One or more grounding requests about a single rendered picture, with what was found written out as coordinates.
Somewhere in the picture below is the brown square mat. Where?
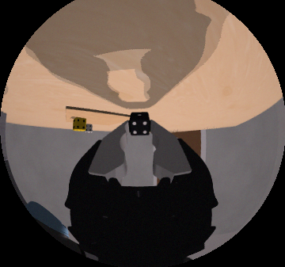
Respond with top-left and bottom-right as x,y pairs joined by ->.
66,106 -> 131,125

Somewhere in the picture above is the yellow die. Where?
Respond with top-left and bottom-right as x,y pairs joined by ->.
73,117 -> 86,131

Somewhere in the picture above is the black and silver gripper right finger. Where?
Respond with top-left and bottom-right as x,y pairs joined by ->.
149,120 -> 219,209

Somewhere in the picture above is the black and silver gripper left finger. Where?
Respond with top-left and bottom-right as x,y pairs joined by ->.
65,120 -> 131,209

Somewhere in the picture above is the grey die with black pips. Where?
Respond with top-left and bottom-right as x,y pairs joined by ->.
85,124 -> 93,132

